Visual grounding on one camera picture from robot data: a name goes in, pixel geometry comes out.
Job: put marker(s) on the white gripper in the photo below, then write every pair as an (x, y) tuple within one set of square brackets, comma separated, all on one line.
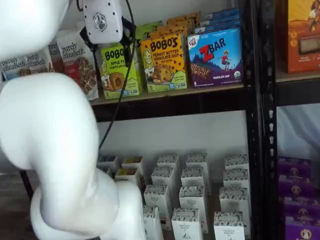
[(102, 20)]

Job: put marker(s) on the green Bobo's apple pie box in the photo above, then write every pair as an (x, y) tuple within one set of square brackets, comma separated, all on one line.
[(147, 28), (112, 82)]

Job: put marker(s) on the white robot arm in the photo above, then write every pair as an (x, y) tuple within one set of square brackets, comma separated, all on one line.
[(50, 125)]

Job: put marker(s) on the yellow Bobo's peanut butter box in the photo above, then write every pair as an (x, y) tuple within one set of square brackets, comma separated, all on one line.
[(162, 62), (180, 22), (185, 15), (170, 31)]

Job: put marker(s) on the black metal shelf rack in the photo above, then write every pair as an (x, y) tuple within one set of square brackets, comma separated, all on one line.
[(175, 102), (297, 92)]

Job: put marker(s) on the blue Zbar chocolate chip box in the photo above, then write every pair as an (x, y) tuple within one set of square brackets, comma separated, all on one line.
[(222, 17), (223, 11), (220, 23), (215, 57)]

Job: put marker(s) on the white box with granola picture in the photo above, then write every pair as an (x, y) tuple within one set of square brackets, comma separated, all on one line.
[(132, 162), (108, 162), (126, 175)]

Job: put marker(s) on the white organic pantry box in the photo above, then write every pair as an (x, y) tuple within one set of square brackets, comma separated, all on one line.
[(236, 163), (192, 200), (234, 200), (197, 162), (153, 222), (229, 226), (168, 162), (162, 178), (193, 178), (186, 225), (236, 179), (157, 202)]

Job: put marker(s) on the large orange box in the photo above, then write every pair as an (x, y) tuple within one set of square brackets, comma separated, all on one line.
[(302, 30)]

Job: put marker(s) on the purple box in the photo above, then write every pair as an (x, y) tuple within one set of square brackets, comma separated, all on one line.
[(295, 166), (296, 187), (302, 207), (302, 230)]

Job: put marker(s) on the red purely elizabeth granola bag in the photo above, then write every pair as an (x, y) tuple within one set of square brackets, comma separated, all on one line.
[(82, 70)]

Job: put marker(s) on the blue purely elizabeth granola bag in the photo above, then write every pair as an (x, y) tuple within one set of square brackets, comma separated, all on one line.
[(12, 67)]

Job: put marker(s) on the white plastic sheet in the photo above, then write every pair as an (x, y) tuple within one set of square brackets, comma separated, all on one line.
[(297, 130)]

